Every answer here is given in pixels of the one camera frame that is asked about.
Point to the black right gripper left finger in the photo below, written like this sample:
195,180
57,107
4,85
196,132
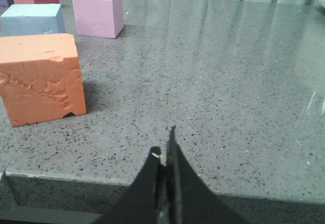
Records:
138,203

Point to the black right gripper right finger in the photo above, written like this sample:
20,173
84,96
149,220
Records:
191,201

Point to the smooth light blue foam cube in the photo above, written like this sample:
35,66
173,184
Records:
33,19

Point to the damaged orange foam cube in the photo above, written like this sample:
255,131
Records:
41,78

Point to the pink foam cube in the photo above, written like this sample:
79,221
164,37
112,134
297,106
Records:
98,18

